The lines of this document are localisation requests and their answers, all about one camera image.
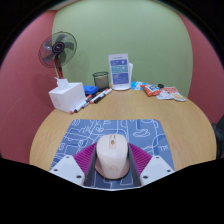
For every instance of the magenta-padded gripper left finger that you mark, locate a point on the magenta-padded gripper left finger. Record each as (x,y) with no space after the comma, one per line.
(68,168)

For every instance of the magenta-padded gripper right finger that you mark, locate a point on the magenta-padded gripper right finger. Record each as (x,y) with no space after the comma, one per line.
(155,168)

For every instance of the beige computer mouse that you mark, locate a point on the beige computer mouse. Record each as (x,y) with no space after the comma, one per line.
(112,156)

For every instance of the blue patterned mouse pad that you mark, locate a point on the blue patterned mouse pad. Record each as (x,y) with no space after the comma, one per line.
(86,133)

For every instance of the white marker with red cap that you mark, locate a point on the white marker with red cap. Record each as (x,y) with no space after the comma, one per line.
(80,106)

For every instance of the black chair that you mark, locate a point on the black chair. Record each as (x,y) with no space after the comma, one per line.
(219,138)

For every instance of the white tissue box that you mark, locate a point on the white tissue box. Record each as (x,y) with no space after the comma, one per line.
(66,96)

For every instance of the orange and white snack packet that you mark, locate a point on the orange and white snack packet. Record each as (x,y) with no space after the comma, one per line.
(176,94)

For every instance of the red snack packet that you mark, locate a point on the red snack packet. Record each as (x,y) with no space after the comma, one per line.
(150,90)

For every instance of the white marker with black cap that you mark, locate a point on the white marker with black cap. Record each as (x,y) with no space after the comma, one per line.
(101,95)

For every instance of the small blue box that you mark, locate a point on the small blue box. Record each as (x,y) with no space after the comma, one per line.
(90,89)

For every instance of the small black round object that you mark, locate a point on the small black round object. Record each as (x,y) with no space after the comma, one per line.
(160,85)

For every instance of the blue packet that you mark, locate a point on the blue packet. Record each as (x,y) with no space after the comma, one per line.
(136,85)

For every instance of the dark mesh pen cup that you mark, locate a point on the dark mesh pen cup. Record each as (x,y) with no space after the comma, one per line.
(100,81)

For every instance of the clear stand with blue sign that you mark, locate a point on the clear stand with blue sign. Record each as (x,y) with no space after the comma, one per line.
(119,70)

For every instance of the black standing fan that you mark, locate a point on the black standing fan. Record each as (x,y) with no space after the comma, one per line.
(58,48)

